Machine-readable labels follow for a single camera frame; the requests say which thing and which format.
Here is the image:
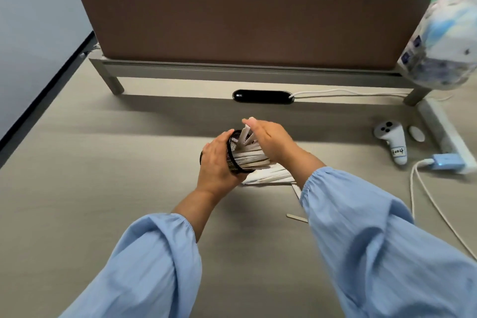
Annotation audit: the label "person's right hand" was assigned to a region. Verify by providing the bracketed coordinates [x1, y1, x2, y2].
[242, 116, 327, 180]

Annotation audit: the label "person's left hand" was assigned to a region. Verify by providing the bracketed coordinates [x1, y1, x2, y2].
[196, 129, 248, 195]

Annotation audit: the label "black mesh pen cup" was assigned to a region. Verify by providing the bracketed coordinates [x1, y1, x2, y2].
[199, 129, 271, 174]

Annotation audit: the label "gathered bunch of sticks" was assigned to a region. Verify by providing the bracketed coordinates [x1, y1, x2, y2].
[234, 124, 271, 171]

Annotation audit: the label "person's left forearm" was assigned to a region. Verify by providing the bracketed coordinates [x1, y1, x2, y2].
[59, 189, 224, 318]

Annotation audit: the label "person's right forearm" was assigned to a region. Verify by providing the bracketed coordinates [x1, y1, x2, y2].
[290, 157, 477, 318]

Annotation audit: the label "white handheld controller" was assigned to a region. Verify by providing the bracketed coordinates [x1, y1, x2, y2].
[374, 120, 408, 165]

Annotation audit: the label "beige table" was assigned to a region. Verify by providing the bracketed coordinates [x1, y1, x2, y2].
[0, 44, 477, 318]

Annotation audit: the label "brown desk divider panel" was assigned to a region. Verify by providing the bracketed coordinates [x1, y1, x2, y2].
[77, 0, 432, 71]

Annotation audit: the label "small white oval object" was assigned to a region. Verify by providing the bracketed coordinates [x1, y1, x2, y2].
[408, 126, 426, 143]

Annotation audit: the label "white power strip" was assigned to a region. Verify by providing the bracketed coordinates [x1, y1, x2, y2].
[416, 97, 477, 175]

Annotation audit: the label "light blue charger adapter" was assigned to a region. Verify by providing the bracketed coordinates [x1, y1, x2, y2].
[428, 154, 467, 171]

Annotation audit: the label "clear bag of packets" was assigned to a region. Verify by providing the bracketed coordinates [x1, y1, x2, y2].
[397, 0, 477, 91]

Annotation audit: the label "black oval cable grommet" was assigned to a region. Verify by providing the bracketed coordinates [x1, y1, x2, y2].
[232, 89, 295, 105]

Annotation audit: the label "grey divider base rail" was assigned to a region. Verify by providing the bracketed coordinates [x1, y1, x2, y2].
[88, 55, 433, 107]

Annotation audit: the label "white charging cable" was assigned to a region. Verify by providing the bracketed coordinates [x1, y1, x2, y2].
[409, 159, 477, 261]

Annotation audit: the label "thin grey wires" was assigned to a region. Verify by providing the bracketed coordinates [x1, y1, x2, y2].
[79, 42, 102, 60]

